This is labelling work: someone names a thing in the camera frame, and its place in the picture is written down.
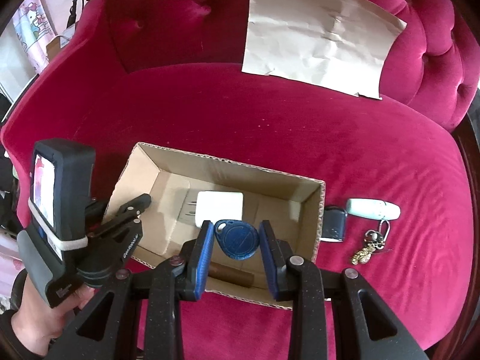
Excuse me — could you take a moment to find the brown lipstick tube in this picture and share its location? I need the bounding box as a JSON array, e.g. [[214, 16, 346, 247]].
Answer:
[[208, 262, 255, 288]]

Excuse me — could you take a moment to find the blue key fob tag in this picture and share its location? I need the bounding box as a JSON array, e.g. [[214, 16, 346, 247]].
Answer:
[[214, 219, 260, 261]]

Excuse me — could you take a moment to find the cardboard box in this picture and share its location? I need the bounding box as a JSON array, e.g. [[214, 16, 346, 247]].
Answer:
[[104, 142, 326, 267]]

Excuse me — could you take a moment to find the large white charger plug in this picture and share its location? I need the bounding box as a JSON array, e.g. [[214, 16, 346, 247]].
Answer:
[[182, 191, 243, 228]]

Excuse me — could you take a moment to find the person's left hand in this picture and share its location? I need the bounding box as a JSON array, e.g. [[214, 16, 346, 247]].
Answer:
[[11, 276, 95, 357]]

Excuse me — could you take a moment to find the small dark cylindrical jar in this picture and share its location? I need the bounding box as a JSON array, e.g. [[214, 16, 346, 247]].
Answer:
[[320, 205, 347, 243]]

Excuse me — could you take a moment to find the white oblong tube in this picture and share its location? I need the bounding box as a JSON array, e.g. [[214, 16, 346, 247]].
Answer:
[[346, 198, 401, 220]]

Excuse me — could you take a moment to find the red velvet tufted sofa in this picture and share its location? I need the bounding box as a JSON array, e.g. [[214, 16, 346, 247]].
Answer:
[[1, 0, 479, 349]]

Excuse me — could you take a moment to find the hello kitty poster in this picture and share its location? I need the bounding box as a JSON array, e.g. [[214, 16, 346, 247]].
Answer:
[[12, 0, 55, 74]]

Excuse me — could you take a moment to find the brown paper sheet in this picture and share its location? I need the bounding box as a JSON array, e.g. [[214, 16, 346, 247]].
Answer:
[[241, 0, 407, 99]]

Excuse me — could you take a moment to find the keychain with gold charm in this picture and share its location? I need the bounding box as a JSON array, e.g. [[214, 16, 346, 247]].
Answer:
[[351, 219, 391, 266]]

